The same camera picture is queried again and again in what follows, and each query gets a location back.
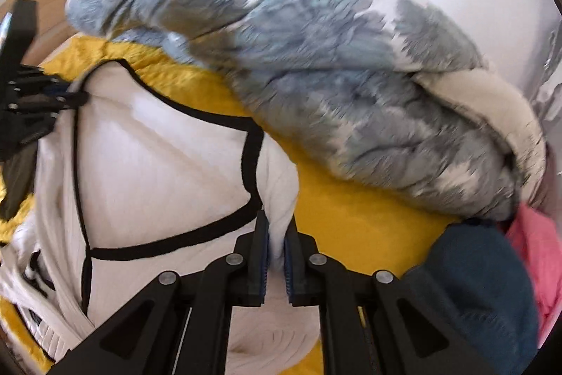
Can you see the dark blue denim garment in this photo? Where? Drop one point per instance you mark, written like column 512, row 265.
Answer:
column 476, row 282

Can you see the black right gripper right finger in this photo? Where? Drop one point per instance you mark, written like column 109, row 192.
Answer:
column 372, row 324

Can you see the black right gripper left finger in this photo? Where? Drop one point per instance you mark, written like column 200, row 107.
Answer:
column 179, row 324

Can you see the pink cloth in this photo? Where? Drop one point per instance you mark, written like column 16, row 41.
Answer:
column 534, row 237

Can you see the yellow dotted fleece blanket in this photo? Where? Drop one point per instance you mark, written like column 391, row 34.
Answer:
column 351, row 221

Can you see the blue floral duvet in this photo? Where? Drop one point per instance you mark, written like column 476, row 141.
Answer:
column 339, row 77

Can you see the cream fleece blanket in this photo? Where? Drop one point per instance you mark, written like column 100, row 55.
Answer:
column 485, row 98

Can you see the white ribbed knit garment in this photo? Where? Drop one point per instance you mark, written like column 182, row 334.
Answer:
column 264, row 340

